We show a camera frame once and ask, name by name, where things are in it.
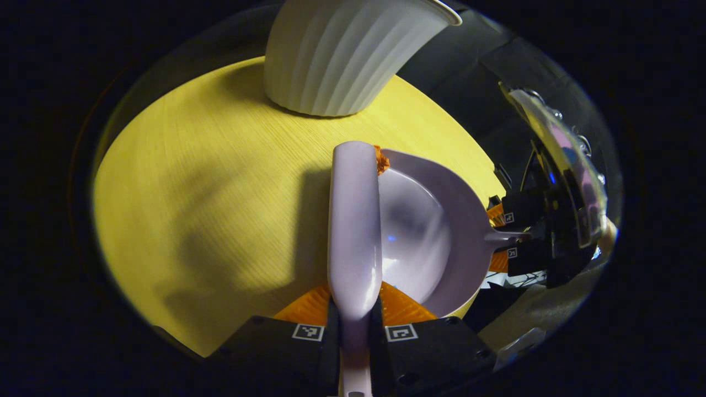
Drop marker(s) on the light purple dustpan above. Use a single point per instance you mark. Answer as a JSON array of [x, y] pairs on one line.
[[441, 193]]

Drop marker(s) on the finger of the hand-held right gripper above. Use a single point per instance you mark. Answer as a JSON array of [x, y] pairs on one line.
[[521, 209], [524, 259]]

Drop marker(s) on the black backdrop cloth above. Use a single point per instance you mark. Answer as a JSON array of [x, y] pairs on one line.
[[458, 82]]

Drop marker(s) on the small orange trash piece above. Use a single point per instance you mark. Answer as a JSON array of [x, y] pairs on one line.
[[381, 160]]

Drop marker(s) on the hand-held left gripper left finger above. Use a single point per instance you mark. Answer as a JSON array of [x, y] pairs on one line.
[[265, 353]]

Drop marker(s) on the yellow wooden desktop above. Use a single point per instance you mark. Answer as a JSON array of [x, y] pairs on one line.
[[193, 165]]

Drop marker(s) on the white ribbed garbage bin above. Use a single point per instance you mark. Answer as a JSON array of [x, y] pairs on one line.
[[342, 55]]

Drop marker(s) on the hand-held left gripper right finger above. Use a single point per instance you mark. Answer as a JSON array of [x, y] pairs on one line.
[[436, 353]]

